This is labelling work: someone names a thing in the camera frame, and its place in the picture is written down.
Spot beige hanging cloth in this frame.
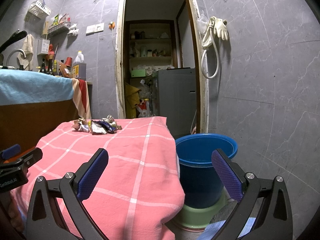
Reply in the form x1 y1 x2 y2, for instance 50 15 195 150
17 34 34 70

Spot white hose loop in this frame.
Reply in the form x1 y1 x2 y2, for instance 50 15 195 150
200 27 221 80

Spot red white bag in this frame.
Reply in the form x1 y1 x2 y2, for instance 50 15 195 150
136 99 151 118

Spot wooden door frame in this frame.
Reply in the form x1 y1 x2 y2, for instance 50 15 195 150
114 0 209 133

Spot chrome kitchen faucet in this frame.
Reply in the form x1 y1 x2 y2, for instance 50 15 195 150
2 48 27 70

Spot yellow sack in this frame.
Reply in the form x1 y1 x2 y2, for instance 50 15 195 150
125 83 140 119

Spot orange wall hook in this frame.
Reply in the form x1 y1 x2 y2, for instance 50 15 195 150
108 22 116 30

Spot person's left hand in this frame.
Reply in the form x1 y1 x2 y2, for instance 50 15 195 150
8 198 24 232

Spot large oil jug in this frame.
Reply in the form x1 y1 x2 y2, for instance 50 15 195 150
72 51 86 81

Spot grey washing machine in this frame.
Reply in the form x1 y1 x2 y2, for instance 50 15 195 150
152 68 196 139

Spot white wire basket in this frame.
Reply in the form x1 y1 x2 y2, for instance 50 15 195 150
24 0 52 22

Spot wall wire shelf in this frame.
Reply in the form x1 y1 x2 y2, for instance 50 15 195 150
48 22 71 36

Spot brown paper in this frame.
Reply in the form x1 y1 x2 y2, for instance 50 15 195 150
72 119 89 132

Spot pink checked tablecloth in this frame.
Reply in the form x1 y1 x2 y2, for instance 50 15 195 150
13 116 184 239

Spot green box on shelf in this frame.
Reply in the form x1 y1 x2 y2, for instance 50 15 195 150
131 69 146 77

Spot dark glass bottle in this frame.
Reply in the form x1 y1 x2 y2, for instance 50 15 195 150
47 56 54 75

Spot wooden storage shelf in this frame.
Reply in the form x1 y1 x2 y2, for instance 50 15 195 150
123 20 178 82

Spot blue striped towel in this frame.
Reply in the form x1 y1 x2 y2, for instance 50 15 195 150
0 69 92 120

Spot white wall switch plate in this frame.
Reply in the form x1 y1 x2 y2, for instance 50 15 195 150
86 23 105 35

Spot green plastic basin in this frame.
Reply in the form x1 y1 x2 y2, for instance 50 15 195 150
172 189 228 232

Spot blue plastic bucket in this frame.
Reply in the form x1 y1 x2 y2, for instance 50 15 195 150
175 133 238 209

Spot dark blue snack wrapper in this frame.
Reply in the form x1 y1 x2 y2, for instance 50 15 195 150
97 121 116 134

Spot red cup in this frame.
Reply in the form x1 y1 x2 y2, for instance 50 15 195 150
65 57 73 67

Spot white rubber gloves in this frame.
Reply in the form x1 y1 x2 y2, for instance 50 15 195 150
202 16 229 48

